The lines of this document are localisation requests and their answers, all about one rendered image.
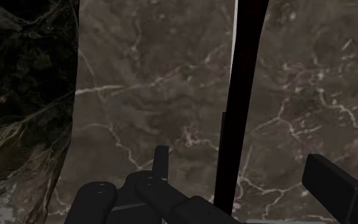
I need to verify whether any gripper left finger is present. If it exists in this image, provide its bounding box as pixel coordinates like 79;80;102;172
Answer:
64;144;242;224

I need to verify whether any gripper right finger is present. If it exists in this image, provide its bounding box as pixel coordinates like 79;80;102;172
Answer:
301;153;358;224

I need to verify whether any black long flat panel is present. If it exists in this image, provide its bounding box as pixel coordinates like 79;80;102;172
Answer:
213;0;270;216

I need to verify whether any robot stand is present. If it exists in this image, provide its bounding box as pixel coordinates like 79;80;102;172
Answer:
0;0;81;224

